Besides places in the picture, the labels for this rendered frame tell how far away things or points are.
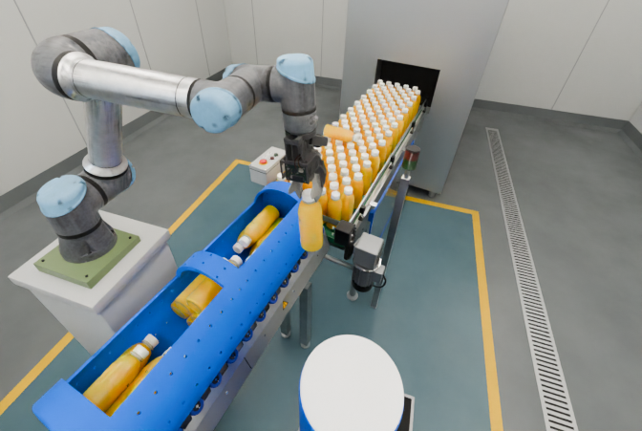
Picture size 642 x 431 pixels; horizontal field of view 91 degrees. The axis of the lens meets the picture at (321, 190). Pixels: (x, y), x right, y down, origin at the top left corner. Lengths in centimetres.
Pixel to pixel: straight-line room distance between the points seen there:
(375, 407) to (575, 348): 194
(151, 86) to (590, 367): 266
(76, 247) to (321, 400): 82
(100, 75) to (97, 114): 28
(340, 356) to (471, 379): 138
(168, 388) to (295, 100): 69
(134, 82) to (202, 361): 65
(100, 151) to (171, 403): 68
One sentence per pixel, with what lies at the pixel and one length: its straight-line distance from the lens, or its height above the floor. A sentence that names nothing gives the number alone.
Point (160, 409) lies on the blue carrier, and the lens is 90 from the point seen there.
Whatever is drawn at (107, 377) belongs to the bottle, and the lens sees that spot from 101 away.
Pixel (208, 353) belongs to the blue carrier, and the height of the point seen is 115.
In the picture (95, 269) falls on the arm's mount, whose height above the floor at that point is 118.
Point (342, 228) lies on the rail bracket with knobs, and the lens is 136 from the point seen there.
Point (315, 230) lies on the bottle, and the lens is 89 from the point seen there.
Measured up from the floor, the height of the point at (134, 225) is 115.
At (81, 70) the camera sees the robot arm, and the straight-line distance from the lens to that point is 78.
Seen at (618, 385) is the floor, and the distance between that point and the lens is 276.
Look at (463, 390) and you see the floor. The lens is 226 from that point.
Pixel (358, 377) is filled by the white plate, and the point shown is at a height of 104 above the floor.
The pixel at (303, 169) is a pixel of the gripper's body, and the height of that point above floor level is 156.
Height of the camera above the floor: 197
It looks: 39 degrees down
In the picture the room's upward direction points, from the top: 2 degrees clockwise
